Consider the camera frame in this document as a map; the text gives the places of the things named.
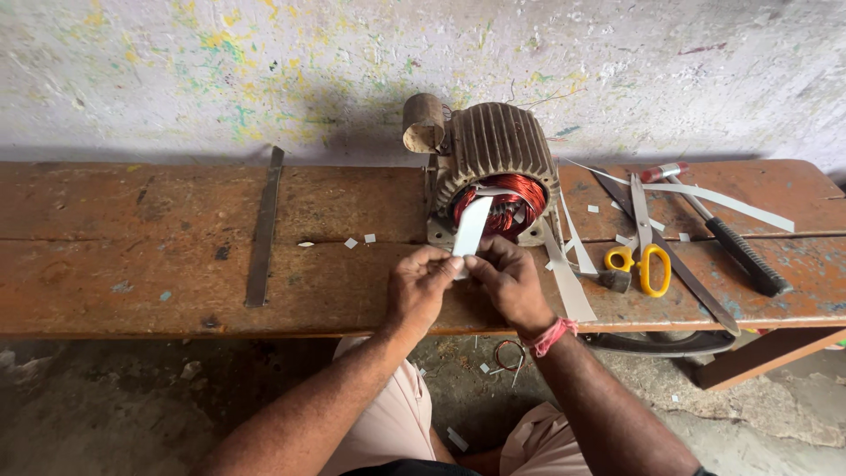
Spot person's right hand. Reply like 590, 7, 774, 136
464, 236, 559, 337

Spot person's left hand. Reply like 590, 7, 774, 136
386, 244, 465, 335

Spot short white insulation paper strip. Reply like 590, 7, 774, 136
451, 195, 494, 280

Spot wide white paper strip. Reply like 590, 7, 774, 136
541, 220, 598, 324

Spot red thread wristband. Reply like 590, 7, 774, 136
520, 317, 580, 360

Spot narrow white paper strip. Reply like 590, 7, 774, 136
558, 191, 600, 276

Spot person's pink shorts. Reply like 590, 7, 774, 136
320, 336, 594, 476

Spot electric motor stator copper winding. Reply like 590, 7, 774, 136
402, 93, 563, 249

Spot black curved object under bench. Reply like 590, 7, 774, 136
580, 330, 736, 358

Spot flat rusty metal bar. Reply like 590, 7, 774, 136
245, 145, 286, 309

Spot long dark metal blade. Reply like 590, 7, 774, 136
590, 165, 742, 337

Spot person's black shirt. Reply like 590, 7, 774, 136
340, 459, 482, 476

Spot long thin white paper strip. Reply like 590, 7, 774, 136
564, 158, 796, 234

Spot wooden bench brace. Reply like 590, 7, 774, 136
692, 327, 846, 391

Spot copper wire loop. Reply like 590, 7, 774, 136
493, 339, 527, 373

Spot small dark-handled tool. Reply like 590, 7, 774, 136
574, 267, 633, 294

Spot yellow-handled scissors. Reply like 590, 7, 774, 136
603, 172, 672, 299

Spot black-handled mallet red head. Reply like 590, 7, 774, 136
639, 161, 793, 298

